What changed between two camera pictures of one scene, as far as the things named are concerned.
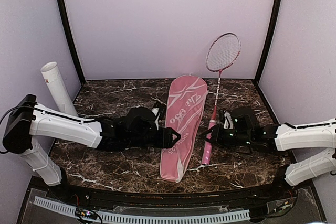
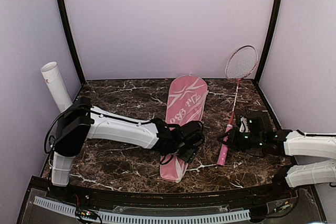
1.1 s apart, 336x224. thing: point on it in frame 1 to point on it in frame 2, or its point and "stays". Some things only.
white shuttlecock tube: x=50 y=71 stays
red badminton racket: x=223 y=51 to x=241 y=63
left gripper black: x=165 y=141 to x=189 y=157
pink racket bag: x=186 y=104 stays
